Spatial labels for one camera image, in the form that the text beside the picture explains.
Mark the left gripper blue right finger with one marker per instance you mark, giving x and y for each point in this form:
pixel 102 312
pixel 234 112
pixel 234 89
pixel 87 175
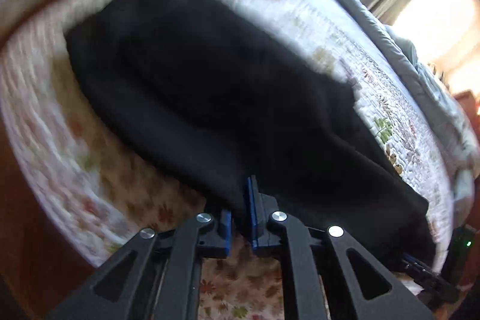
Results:
pixel 250 199

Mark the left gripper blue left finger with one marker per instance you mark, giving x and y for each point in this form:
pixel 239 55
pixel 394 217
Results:
pixel 226 231

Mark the black pants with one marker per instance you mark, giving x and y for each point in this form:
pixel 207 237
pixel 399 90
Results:
pixel 209 98

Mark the floral quilted bedspread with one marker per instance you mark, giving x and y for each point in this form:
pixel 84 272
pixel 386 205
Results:
pixel 155 241

